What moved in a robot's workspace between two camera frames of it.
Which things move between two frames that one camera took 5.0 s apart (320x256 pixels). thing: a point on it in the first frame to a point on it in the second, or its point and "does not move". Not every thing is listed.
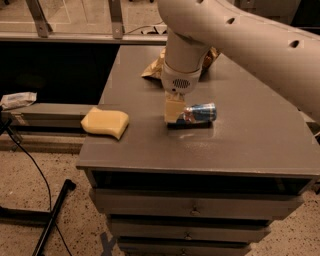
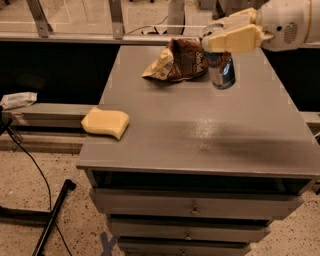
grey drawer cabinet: (201, 189) does not move
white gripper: (180, 82) to (284, 27)
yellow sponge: (101, 121) does not move
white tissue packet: (18, 100) does not move
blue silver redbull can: (199, 113) to (221, 69)
